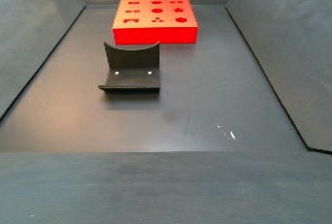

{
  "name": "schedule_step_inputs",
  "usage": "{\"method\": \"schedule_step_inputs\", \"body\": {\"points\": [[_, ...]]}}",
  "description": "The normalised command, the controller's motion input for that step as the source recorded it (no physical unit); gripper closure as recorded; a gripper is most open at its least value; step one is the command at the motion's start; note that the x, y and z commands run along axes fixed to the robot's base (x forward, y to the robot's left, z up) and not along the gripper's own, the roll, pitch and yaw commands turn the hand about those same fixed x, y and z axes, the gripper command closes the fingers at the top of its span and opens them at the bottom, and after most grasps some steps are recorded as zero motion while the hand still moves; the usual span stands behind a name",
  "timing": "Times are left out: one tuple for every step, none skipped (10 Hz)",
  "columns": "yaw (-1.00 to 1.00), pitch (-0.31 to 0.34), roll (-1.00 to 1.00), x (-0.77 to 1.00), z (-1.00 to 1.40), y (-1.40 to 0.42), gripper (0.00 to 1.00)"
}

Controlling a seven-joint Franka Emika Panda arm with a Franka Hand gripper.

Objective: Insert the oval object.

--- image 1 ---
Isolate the red shape sorter box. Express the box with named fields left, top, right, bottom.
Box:
left=111, top=0, right=199, bottom=45

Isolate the black curved holder bracket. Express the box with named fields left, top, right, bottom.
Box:
left=99, top=43, right=161, bottom=92

